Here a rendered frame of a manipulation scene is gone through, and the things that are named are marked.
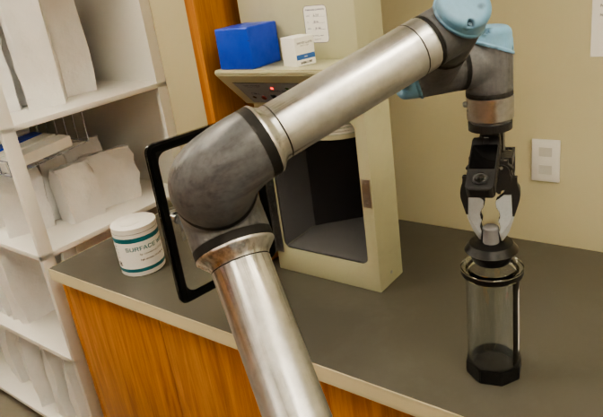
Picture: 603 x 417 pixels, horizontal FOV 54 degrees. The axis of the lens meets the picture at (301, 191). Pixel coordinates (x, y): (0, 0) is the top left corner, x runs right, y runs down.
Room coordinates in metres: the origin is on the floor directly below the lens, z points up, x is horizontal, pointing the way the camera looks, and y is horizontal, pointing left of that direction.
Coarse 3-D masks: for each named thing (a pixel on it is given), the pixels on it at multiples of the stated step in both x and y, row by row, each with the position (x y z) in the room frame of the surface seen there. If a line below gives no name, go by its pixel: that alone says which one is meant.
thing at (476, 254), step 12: (492, 228) 0.92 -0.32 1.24; (480, 240) 0.94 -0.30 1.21; (492, 240) 0.92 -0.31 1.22; (504, 240) 0.93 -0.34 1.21; (468, 252) 0.92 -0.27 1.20; (480, 252) 0.91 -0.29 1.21; (492, 252) 0.90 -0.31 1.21; (504, 252) 0.89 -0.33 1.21; (516, 252) 0.90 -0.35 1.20; (480, 264) 0.91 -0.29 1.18; (492, 264) 0.90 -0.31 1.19; (504, 264) 0.90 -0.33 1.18
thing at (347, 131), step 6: (342, 126) 1.35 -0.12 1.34; (348, 126) 1.35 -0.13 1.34; (336, 132) 1.35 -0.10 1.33; (342, 132) 1.35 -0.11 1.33; (348, 132) 1.35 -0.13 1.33; (324, 138) 1.35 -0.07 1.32; (330, 138) 1.35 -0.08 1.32; (336, 138) 1.34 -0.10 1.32; (342, 138) 1.34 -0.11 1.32; (348, 138) 1.34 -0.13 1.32
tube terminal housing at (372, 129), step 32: (256, 0) 1.43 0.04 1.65; (288, 0) 1.37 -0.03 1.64; (320, 0) 1.31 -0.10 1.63; (352, 0) 1.26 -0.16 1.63; (288, 32) 1.38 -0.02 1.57; (352, 32) 1.27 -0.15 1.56; (384, 128) 1.32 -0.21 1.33; (384, 160) 1.31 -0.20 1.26; (384, 192) 1.31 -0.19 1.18; (384, 224) 1.30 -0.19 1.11; (288, 256) 1.44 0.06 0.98; (320, 256) 1.37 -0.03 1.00; (384, 256) 1.29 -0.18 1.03; (384, 288) 1.27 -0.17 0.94
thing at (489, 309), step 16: (512, 256) 0.95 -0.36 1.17; (464, 272) 0.92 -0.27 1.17; (480, 272) 0.97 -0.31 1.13; (496, 272) 0.97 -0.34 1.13; (512, 272) 0.94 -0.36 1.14; (480, 288) 0.90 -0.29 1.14; (496, 288) 0.89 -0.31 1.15; (512, 288) 0.89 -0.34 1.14; (480, 304) 0.90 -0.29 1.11; (496, 304) 0.89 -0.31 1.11; (512, 304) 0.89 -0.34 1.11; (480, 320) 0.90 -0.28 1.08; (496, 320) 0.89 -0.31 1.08; (512, 320) 0.89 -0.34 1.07; (480, 336) 0.90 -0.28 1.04; (496, 336) 0.89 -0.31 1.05; (512, 336) 0.89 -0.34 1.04; (480, 352) 0.90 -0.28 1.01; (496, 352) 0.89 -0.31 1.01; (512, 352) 0.89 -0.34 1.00; (480, 368) 0.90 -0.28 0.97; (496, 368) 0.89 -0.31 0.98; (512, 368) 0.89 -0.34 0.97
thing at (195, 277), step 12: (144, 156) 1.25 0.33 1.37; (168, 156) 1.28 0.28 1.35; (168, 168) 1.28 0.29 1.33; (168, 192) 1.27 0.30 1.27; (156, 204) 1.25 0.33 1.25; (168, 204) 1.26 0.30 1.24; (180, 240) 1.27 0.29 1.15; (168, 252) 1.25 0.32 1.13; (180, 252) 1.27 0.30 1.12; (192, 264) 1.28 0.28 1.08; (192, 276) 1.28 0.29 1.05; (204, 276) 1.30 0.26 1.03; (192, 288) 1.27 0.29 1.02; (180, 300) 1.25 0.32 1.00
